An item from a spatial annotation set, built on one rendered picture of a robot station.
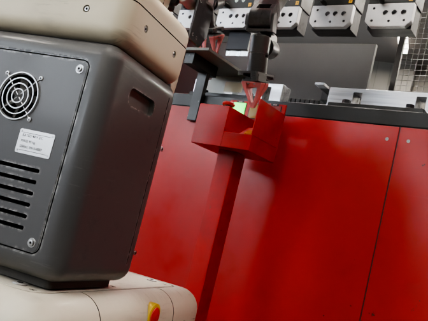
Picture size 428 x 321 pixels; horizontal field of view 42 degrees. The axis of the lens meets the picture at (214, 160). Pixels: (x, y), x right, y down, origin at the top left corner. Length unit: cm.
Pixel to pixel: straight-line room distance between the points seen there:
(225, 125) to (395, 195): 51
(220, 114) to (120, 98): 71
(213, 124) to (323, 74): 102
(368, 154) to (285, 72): 107
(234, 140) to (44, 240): 79
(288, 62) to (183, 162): 90
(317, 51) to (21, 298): 199
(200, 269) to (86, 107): 82
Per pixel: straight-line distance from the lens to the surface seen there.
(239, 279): 178
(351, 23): 197
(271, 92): 200
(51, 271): 92
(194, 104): 198
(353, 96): 187
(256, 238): 176
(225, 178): 162
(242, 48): 216
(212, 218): 162
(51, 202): 92
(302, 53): 264
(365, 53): 252
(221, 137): 160
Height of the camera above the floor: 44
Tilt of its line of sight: 6 degrees up
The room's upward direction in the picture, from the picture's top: 14 degrees clockwise
